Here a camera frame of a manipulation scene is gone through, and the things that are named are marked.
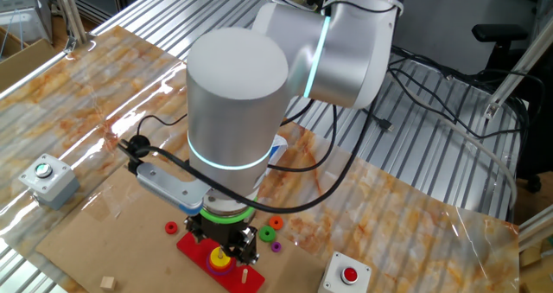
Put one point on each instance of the marble pattern plastic mat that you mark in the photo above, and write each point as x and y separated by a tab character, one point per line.
389	206

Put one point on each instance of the brown cardboard box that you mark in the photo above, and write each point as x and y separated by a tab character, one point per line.
26	64

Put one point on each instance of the silver wrist camera blue tip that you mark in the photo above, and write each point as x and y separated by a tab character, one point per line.
168	185

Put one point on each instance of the brown cardboard sheet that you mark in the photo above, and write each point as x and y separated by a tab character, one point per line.
129	224

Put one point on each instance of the small wooden cube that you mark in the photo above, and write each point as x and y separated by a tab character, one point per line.
108	283

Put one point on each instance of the grey metal cabinet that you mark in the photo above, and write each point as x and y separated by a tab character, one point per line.
21	12

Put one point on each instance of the grey box red button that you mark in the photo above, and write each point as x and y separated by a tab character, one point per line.
334	267

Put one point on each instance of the blue white tissue pack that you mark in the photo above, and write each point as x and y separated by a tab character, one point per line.
278	148

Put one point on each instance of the black office chair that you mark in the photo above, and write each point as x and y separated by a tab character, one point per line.
497	33

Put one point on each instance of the grey box green button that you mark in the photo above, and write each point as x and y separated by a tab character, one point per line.
52	187

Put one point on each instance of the aluminium frame post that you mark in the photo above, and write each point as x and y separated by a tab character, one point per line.
510	81
71	12

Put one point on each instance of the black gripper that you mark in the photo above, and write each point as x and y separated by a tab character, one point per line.
224	234

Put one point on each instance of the aluminium frame rail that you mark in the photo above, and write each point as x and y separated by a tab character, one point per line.
535	232
34	73

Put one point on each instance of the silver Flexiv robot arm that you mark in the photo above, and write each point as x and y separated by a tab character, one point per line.
237	90

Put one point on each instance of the red Hanoi base with pegs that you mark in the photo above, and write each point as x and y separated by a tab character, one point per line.
190	252

